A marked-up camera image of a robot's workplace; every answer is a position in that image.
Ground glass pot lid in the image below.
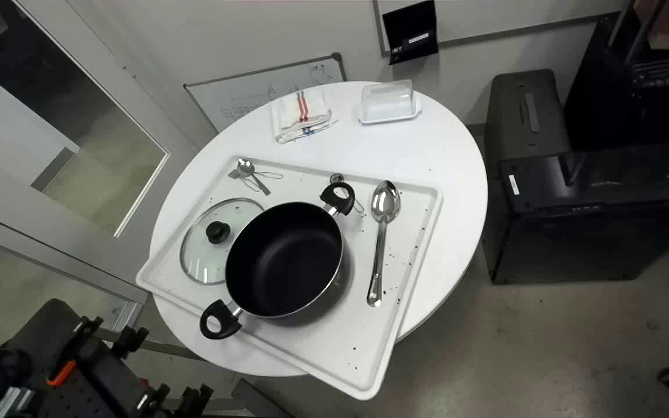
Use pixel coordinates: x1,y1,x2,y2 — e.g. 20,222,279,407
179,197,262,285

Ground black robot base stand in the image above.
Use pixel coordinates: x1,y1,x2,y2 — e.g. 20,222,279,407
0,299,215,418

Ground black cooking pot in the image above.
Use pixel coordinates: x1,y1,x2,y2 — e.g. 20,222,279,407
200,182,355,340

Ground large silver spoon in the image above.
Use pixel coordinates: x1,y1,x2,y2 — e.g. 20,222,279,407
367,182,402,307

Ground white plastic tray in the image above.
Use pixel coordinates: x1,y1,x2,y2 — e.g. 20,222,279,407
138,161,442,400

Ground round white table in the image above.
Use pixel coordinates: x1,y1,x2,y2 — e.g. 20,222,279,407
147,78,490,381

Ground small measuring spoons set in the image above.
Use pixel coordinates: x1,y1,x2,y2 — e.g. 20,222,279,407
236,159,269,192

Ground folded white striped towel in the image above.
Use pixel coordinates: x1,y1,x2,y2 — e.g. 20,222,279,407
272,88,334,143

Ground clear plastic butter dish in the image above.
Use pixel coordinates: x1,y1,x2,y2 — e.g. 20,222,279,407
359,78,424,125

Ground black marker holder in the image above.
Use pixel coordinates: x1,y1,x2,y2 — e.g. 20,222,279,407
383,0,439,63

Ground black printer cabinet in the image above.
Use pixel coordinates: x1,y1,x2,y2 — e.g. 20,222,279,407
487,69,669,285

